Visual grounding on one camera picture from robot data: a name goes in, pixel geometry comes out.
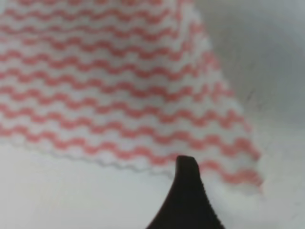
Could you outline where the pink white wavy towel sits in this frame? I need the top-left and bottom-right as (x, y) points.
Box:
(0, 0), (263, 192)

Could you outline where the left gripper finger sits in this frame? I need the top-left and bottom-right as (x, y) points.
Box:
(147, 156), (224, 229)

